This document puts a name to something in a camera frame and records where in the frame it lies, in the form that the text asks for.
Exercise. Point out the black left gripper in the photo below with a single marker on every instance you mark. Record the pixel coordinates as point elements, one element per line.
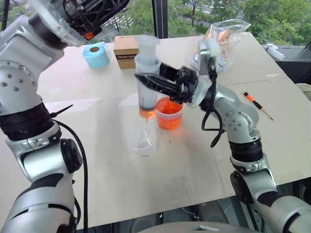
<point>77,17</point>

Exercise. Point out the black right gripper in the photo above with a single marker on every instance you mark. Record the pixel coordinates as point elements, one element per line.
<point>185,82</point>

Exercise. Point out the large clear plastic syringe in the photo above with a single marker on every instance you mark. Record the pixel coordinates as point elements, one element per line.
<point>145,63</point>

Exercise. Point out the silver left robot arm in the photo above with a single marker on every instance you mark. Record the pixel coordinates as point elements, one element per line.
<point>17,80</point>

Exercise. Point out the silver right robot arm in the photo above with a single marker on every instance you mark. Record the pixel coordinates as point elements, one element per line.
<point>238,121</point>

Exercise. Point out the clear cup with red liquid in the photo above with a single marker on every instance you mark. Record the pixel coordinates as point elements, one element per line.
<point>169,116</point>

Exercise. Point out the empty clear plastic cup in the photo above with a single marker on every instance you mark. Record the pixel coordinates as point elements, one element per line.
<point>145,143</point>

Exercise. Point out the white round object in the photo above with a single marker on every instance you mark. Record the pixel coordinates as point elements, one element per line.
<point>195,61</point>

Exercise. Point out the brown cardboard box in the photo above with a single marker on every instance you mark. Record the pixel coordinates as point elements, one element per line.
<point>125,52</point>

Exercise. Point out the light blue tape roll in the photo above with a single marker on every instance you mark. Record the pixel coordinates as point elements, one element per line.
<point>96,56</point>

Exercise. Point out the clear plastic bag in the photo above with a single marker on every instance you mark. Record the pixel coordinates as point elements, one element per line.
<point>230,36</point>

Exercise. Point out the orange black screwdriver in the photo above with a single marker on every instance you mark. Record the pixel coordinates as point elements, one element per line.
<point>257,104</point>

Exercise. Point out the black zip tie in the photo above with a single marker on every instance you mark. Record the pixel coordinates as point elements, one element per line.
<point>62,110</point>

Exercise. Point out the clear plastic tube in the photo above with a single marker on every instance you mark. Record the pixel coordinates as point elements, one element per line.
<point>275,52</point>

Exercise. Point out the dark side table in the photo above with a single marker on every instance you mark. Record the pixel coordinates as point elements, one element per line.
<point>296,63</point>

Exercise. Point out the beige object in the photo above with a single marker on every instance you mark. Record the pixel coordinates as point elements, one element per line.
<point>305,91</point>

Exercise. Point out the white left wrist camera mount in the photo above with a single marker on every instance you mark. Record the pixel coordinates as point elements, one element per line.
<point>60,26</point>

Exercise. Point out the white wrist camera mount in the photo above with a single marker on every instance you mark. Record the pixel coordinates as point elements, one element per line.
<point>60,26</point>
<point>206,55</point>

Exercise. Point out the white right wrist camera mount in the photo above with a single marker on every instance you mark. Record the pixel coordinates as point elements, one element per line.
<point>206,55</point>

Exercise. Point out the black window frame post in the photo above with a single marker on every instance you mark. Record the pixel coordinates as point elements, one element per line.
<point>160,18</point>

